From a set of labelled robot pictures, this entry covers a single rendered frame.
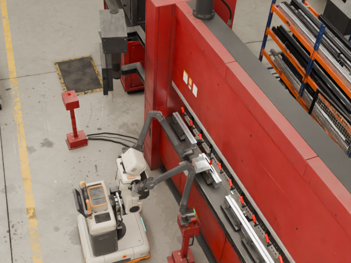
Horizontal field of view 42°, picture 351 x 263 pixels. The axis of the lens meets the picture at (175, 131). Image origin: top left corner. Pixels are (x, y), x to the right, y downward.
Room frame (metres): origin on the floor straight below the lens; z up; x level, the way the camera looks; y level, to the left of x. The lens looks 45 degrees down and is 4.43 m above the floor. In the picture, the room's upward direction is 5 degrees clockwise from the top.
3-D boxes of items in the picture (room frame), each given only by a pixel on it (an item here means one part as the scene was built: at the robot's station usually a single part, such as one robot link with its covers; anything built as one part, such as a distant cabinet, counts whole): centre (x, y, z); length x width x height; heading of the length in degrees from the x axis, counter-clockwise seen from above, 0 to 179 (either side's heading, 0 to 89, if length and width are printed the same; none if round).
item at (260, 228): (2.13, -0.79, 1.26); 0.15 x 0.09 x 0.17; 27
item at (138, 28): (4.03, 0.49, 1.67); 0.40 x 0.24 x 0.07; 27
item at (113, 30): (3.88, 0.70, 1.53); 0.51 x 0.25 x 0.85; 12
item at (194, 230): (2.43, -0.19, 0.75); 0.20 x 0.16 x 0.18; 20
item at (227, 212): (2.44, -0.57, 0.89); 0.30 x 0.05 x 0.03; 27
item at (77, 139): (4.01, 1.28, 0.41); 0.25 x 0.20 x 0.83; 117
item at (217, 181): (2.95, -0.37, 0.92); 0.39 x 0.06 x 0.10; 27
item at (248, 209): (2.31, -0.70, 1.26); 0.15 x 0.09 x 0.17; 27
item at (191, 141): (3.49, -0.09, 0.92); 0.50 x 0.06 x 0.10; 27
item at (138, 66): (4.03, 0.49, 1.18); 0.40 x 0.24 x 0.07; 27
